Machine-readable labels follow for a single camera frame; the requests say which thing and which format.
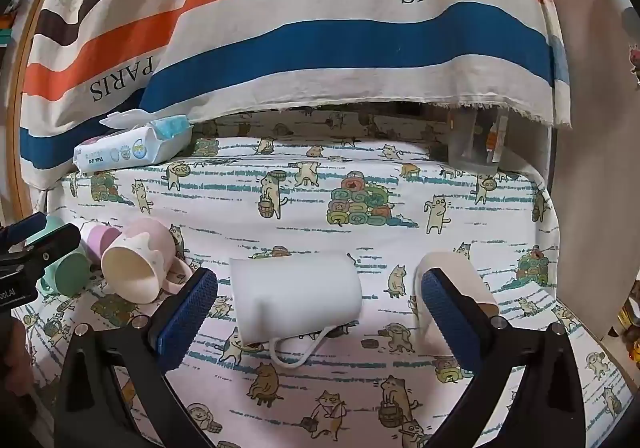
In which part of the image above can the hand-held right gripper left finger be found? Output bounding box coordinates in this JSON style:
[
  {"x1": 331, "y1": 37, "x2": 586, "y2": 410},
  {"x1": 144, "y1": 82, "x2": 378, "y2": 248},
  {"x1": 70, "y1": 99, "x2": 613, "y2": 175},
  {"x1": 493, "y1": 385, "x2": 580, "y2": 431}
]
[{"x1": 54, "y1": 267, "x2": 219, "y2": 448}]

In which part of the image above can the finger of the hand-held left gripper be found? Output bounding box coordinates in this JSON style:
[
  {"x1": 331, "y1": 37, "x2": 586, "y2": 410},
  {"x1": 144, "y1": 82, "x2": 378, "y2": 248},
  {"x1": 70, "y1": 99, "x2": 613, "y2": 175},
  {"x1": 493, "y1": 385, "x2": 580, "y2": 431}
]
[
  {"x1": 0, "y1": 223, "x2": 82, "y2": 290},
  {"x1": 0, "y1": 213, "x2": 49, "y2": 251}
]

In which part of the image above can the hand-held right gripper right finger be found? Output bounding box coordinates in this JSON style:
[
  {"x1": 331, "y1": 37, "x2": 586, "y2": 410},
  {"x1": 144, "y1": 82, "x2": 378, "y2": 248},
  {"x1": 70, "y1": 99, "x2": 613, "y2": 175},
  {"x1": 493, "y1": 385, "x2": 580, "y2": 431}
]
[{"x1": 420, "y1": 267, "x2": 586, "y2": 448}]

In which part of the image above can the white cup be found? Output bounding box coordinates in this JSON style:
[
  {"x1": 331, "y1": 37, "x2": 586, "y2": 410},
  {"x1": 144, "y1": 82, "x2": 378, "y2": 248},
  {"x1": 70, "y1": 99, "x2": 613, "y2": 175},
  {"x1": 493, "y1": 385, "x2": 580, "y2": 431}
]
[
  {"x1": 410, "y1": 252, "x2": 499, "y2": 360},
  {"x1": 229, "y1": 252, "x2": 363, "y2": 370}
]

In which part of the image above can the green cup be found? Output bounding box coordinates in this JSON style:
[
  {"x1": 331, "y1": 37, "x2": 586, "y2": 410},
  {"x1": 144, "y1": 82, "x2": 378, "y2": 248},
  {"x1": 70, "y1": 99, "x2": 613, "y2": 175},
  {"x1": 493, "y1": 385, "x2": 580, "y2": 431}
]
[{"x1": 25, "y1": 215, "x2": 94, "y2": 299}]

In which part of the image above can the purple cup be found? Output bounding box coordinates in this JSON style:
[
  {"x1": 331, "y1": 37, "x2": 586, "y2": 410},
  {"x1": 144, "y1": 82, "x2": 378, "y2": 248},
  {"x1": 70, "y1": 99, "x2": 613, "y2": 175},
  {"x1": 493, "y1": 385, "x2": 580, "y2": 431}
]
[{"x1": 81, "y1": 223, "x2": 122, "y2": 265}]

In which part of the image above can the pink cat cup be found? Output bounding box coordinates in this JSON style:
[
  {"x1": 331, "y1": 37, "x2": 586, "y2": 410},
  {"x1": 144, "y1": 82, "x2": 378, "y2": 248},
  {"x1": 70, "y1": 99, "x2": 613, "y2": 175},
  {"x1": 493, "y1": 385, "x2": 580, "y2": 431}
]
[{"x1": 100, "y1": 218, "x2": 194, "y2": 305}]

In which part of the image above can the baby wipes pack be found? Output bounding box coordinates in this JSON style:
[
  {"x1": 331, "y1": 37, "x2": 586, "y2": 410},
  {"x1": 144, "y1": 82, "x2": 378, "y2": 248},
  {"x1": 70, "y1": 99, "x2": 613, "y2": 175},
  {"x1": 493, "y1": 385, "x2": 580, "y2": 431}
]
[{"x1": 73, "y1": 114, "x2": 195, "y2": 175}]

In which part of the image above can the cat print bedsheet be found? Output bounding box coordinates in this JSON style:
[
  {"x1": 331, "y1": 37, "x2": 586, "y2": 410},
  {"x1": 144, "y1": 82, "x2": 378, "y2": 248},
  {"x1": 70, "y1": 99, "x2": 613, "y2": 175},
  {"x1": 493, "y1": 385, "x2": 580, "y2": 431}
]
[{"x1": 10, "y1": 107, "x2": 637, "y2": 448}]

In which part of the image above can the clear plastic container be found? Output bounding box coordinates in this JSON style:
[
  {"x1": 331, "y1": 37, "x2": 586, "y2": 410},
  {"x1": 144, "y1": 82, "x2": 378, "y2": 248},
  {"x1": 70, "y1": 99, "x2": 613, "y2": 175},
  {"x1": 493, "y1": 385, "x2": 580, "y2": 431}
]
[{"x1": 446, "y1": 107, "x2": 512, "y2": 175}]

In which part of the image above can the brown board panel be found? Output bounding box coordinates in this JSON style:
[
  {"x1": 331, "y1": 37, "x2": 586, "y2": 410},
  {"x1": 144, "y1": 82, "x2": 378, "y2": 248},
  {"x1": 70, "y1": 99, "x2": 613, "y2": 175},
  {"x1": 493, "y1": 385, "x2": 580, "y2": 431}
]
[{"x1": 544, "y1": 0, "x2": 640, "y2": 340}]

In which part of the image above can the striped cloth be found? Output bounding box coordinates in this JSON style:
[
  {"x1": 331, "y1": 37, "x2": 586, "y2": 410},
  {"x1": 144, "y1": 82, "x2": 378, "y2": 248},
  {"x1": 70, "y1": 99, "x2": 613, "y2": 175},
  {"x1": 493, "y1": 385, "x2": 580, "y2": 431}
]
[{"x1": 19, "y1": 0, "x2": 574, "y2": 190}]

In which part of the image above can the wooden round frame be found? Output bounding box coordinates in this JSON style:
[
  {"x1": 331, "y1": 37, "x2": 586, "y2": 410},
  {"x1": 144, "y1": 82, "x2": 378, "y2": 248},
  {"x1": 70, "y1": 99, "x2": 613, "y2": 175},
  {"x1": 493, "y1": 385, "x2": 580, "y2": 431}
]
[{"x1": 0, "y1": 0, "x2": 96, "y2": 229}]

